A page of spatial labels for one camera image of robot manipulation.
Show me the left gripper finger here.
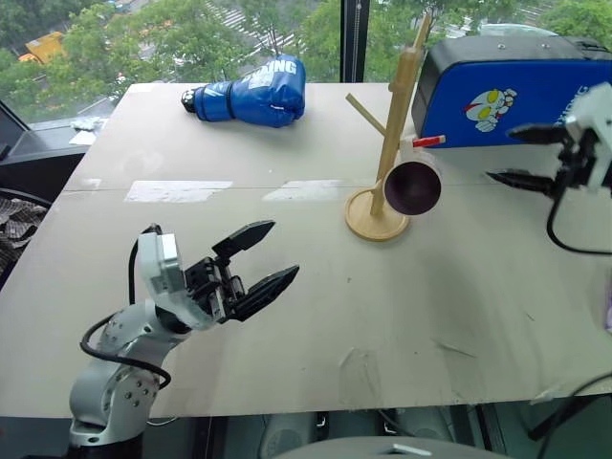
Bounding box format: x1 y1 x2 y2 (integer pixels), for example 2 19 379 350
211 220 276 258
233 265 300 321

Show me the crumpled white tissue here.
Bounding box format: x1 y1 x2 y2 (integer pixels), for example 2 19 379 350
70 116 109 131

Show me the plaid cloth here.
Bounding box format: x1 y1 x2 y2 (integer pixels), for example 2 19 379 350
0 194 50 270

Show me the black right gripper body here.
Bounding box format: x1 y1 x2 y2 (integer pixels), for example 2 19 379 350
553 125 602 198

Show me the blue boxing glove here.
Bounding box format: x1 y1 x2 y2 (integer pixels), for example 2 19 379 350
181 54 307 129

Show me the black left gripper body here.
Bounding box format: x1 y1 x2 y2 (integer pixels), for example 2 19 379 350
183 256 249 325

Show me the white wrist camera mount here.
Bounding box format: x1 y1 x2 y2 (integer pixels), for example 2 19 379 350
557 81 612 193
138 230 217 332

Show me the black cable under table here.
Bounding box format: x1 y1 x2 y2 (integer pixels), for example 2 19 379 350
527 374 612 459

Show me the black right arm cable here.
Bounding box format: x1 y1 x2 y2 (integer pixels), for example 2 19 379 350
546 186 612 256

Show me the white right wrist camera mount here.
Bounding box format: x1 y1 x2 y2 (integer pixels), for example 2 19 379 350
557 81 612 193

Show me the black side furniture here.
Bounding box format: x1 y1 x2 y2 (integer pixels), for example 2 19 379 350
0 100 91 205

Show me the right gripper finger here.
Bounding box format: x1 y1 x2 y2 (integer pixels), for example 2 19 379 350
486 168 558 198
506 122 571 145

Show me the blue cartoon print bag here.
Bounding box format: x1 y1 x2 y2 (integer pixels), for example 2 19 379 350
411 36 612 151

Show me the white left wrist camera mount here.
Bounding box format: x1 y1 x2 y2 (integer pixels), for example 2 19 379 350
138 230 217 332

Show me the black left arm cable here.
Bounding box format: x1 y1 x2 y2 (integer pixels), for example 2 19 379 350
79 222 172 391

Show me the dark window frame post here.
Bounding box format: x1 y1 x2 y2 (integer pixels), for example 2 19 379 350
340 0 372 82

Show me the grey rounded robot body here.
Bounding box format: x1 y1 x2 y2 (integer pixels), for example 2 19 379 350
271 435 515 459

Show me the white tape patch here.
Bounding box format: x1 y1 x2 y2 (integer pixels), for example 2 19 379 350
123 180 234 204

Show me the wooden mug tree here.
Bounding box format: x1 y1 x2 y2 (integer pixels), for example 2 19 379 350
344 12 448 243

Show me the white mug purple inside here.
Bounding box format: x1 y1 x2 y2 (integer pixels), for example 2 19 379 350
383 140 444 216

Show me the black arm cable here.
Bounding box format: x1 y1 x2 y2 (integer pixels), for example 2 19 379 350
546 186 612 256
79 222 172 391

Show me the yellow truck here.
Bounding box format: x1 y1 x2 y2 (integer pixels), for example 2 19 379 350
17 30 67 64

